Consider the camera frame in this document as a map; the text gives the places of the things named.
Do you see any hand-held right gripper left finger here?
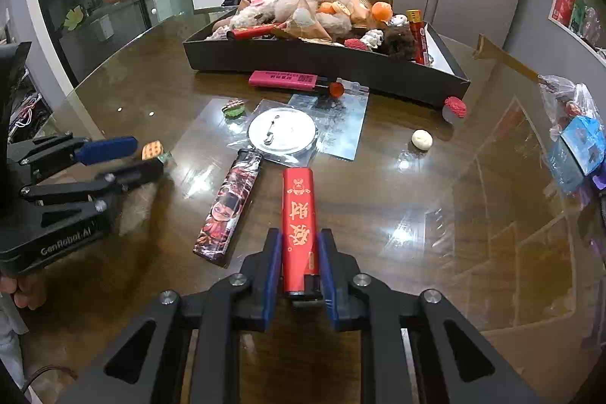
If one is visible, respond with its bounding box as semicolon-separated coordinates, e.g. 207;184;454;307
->
59;228;283;404

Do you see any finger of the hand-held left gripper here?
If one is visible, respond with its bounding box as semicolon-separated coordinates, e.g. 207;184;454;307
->
6;134;139;171
18;158;164;206

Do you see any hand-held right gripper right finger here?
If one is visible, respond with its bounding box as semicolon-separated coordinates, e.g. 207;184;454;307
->
317;229;544;404

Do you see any orange waffle charm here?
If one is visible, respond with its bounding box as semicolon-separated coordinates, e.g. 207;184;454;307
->
141;140;176;164

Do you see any long red lighter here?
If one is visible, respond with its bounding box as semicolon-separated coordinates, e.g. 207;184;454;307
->
282;167;326;303

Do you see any black cardboard box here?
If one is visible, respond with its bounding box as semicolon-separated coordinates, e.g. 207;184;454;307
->
183;0;471;108

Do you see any glass-topped wooden desktop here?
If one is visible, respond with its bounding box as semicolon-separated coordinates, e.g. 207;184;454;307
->
9;5;606;404

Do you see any person's left hand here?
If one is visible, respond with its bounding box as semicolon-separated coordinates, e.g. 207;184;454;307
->
0;273;48;310

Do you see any dark patterned lighter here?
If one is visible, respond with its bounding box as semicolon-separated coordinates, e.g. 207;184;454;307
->
192;149;264;269

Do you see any green round charm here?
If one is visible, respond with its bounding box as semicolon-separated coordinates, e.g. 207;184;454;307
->
223;99;247;120

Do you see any round silver badge in bag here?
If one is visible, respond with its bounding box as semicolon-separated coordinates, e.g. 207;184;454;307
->
226;98;319;164

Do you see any white round charm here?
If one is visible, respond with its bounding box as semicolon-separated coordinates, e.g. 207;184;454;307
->
410;128;433;152

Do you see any pink lighter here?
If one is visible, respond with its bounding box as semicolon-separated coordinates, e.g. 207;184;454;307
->
249;70;333;93

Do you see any white fluffy sheep plush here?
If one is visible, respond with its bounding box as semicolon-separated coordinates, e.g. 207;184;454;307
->
231;8;267;29

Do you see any orange bead charm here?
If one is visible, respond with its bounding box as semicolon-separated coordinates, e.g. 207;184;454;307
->
328;78;369;98

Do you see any red raspberry charm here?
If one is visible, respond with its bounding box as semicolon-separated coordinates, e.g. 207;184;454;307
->
444;96;470;121

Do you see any brown furry scrunchie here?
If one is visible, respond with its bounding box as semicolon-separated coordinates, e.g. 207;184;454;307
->
383;24;418;60

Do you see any clear plastic bag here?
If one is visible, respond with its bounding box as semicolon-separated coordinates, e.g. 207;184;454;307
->
539;75;606;197

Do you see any brown cable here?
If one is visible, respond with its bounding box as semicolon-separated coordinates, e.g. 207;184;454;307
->
21;365;77;392

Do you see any white wall shelf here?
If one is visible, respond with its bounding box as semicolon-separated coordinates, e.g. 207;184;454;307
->
548;0;606;65

